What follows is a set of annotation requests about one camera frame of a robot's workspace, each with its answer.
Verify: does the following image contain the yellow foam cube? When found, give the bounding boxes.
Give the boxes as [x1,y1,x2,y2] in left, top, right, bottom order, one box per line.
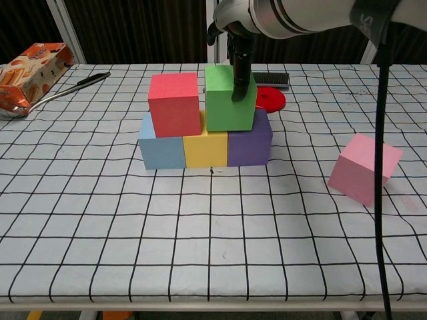
[182,129,229,168]

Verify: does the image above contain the pink foam cube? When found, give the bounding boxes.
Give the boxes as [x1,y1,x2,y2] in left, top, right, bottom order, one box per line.
[328,132,404,207]

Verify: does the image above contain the dark corrugated partition panel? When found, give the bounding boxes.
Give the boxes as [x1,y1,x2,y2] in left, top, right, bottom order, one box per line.
[65,0,208,64]
[252,31,368,64]
[372,28,427,66]
[0,0,77,66]

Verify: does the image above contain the light blue foam cube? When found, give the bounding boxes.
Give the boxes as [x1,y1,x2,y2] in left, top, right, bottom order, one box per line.
[137,111,186,171]

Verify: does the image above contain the red foam cube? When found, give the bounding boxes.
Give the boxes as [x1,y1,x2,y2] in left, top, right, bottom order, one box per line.
[147,72,203,139]

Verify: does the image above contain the purple foam cube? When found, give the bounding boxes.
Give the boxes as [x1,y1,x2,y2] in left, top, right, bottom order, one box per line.
[226,109,274,167]

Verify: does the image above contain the white black checkered tablecloth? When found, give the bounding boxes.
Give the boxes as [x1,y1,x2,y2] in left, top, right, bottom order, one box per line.
[0,63,427,304]

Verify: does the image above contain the grey brush black bristles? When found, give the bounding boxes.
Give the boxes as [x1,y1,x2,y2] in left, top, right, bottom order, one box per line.
[201,71,290,94]

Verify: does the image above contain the red round plastic lid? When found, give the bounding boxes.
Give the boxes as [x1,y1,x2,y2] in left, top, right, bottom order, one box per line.
[255,85,287,113]

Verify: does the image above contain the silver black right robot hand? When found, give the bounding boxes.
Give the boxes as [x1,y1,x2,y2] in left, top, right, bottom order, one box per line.
[206,0,260,103]

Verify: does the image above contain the green foam cube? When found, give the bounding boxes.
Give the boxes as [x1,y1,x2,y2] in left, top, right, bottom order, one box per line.
[204,65,258,133]

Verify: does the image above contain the steel ladle black handle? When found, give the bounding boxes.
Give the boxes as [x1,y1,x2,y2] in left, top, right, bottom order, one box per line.
[0,71,111,120]

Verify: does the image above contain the orange biscuit snack box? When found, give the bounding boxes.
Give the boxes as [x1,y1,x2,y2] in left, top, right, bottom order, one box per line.
[0,41,74,113]

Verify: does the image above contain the white partition frame post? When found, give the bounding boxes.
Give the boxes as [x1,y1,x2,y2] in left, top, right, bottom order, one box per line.
[205,0,228,64]
[360,35,381,64]
[53,0,87,64]

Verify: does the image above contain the grey metal table frame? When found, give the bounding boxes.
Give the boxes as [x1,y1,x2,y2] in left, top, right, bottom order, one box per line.
[0,293,427,320]

